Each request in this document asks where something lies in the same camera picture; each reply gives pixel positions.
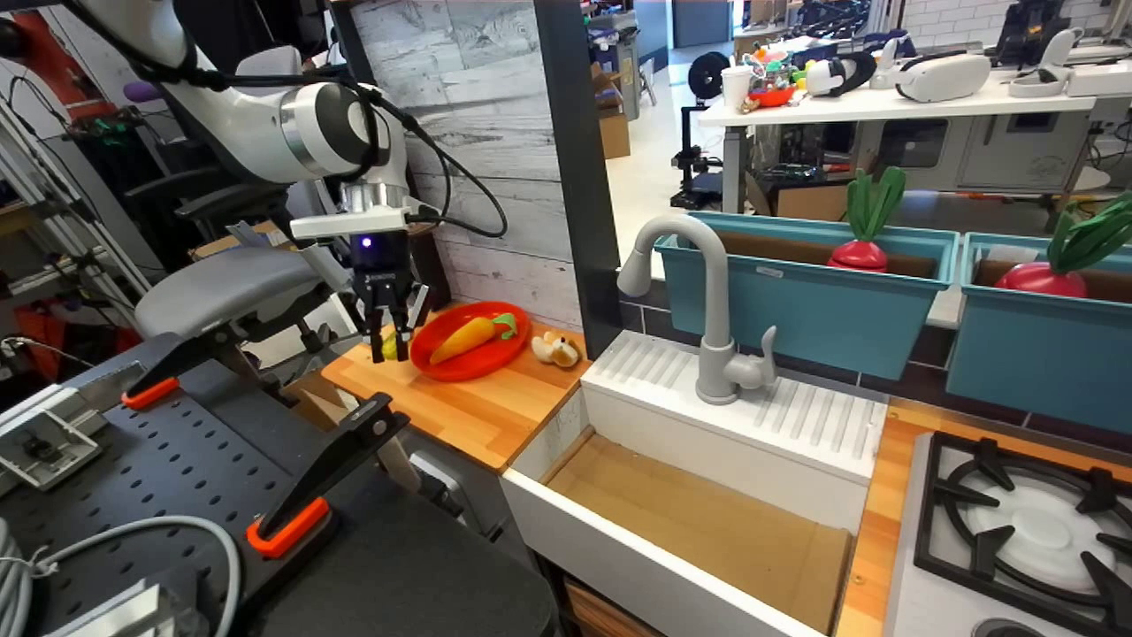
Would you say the red radish plush toy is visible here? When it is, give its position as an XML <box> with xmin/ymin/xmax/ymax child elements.
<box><xmin>826</xmin><ymin>163</ymin><xmax>913</xmax><ymax>275</ymax></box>
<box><xmin>993</xmin><ymin>193</ymin><xmax>1132</xmax><ymax>302</ymax></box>

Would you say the grey stone backsplash panel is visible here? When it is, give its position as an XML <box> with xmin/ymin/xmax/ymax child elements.
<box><xmin>322</xmin><ymin>0</ymin><xmax>625</xmax><ymax>359</ymax></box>

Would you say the white paper cup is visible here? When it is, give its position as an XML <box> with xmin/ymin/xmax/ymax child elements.
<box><xmin>718</xmin><ymin>65</ymin><xmax>756</xmax><ymax>116</ymax></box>

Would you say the orange carrot plush toy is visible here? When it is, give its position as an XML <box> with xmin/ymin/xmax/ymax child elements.
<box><xmin>426</xmin><ymin>313</ymin><xmax>524</xmax><ymax>368</ymax></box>

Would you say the white VR headset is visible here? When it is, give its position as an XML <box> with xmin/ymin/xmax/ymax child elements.
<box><xmin>891</xmin><ymin>48</ymin><xmax>998</xmax><ymax>105</ymax></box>

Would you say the black clamp orange handle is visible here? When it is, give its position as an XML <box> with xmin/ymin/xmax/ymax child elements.
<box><xmin>116</xmin><ymin>279</ymin><xmax>346</xmax><ymax>417</ymax></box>
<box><xmin>243</xmin><ymin>388</ymin><xmax>409</xmax><ymax>562</ymax></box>

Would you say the white lab table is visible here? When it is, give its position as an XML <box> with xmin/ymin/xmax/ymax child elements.
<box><xmin>695</xmin><ymin>65</ymin><xmax>1132</xmax><ymax>215</ymax></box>

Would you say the grey toy faucet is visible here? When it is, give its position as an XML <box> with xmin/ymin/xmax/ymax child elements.
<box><xmin>615</xmin><ymin>208</ymin><xmax>781</xmax><ymax>409</ymax></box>

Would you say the teal planter box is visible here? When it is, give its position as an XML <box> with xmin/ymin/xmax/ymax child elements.
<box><xmin>655</xmin><ymin>208</ymin><xmax>964</xmax><ymax>383</ymax></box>
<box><xmin>946</xmin><ymin>226</ymin><xmax>1132</xmax><ymax>440</ymax></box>

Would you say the black perforated mounting board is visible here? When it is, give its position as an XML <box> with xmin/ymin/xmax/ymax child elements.
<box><xmin>0</xmin><ymin>339</ymin><xmax>562</xmax><ymax>637</ymax></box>

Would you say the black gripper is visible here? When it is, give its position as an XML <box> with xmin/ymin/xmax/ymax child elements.
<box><xmin>346</xmin><ymin>229</ymin><xmax>417</xmax><ymax>364</ymax></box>

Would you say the white toy kitchen sink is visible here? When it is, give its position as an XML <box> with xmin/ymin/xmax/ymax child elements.
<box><xmin>499</xmin><ymin>326</ymin><xmax>891</xmax><ymax>637</ymax></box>

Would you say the grey padded chair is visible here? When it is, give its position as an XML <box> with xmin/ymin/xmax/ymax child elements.
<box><xmin>132</xmin><ymin>242</ymin><xmax>356</xmax><ymax>347</ymax></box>

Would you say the grey cable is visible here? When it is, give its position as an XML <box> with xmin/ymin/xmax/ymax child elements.
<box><xmin>0</xmin><ymin>511</ymin><xmax>247</xmax><ymax>637</ymax></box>

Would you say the toy gas stove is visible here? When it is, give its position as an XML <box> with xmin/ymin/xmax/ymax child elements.
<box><xmin>882</xmin><ymin>430</ymin><xmax>1132</xmax><ymax>637</ymax></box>

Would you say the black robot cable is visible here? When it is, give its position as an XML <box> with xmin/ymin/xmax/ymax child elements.
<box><xmin>350</xmin><ymin>79</ymin><xmax>513</xmax><ymax>245</ymax></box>

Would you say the red round plate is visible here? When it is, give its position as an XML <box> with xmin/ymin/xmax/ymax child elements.
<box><xmin>406</xmin><ymin>298</ymin><xmax>534</xmax><ymax>385</ymax></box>

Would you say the beige garlic toy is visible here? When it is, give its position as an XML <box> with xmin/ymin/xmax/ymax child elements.
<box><xmin>527</xmin><ymin>329</ymin><xmax>589</xmax><ymax>371</ymax></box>

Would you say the silver metal bracket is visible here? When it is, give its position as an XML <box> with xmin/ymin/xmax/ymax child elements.
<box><xmin>0</xmin><ymin>403</ymin><xmax>106</xmax><ymax>497</ymax></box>

